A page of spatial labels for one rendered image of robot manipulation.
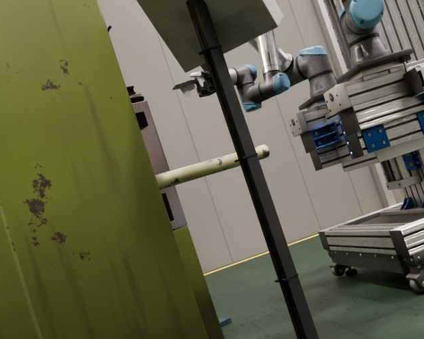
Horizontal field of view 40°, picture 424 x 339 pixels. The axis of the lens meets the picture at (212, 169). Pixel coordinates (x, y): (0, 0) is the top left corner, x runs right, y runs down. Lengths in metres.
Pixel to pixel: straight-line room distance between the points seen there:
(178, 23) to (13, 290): 0.88
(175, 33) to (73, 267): 0.74
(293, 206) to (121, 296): 3.56
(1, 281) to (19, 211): 0.21
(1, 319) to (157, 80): 3.78
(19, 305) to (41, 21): 0.75
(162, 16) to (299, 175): 3.42
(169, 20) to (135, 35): 3.30
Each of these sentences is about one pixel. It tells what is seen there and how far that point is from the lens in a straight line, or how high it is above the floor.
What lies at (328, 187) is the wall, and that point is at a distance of 5.12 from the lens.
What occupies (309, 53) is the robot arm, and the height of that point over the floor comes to 1.01.
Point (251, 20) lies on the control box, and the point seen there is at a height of 0.96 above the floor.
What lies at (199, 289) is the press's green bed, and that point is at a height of 0.25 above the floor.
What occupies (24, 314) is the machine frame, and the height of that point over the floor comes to 0.41.
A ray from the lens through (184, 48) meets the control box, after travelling 1.81.
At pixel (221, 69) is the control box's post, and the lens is 1.67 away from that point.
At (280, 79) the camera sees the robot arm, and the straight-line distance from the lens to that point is 2.34.
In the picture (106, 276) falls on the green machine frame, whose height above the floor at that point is 0.42.
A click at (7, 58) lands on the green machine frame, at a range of 1.62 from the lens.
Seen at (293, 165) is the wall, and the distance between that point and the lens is 5.05.
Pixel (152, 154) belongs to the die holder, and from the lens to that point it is 1.98.
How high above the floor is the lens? 0.51
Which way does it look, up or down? 3 degrees up
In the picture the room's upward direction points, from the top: 18 degrees counter-clockwise
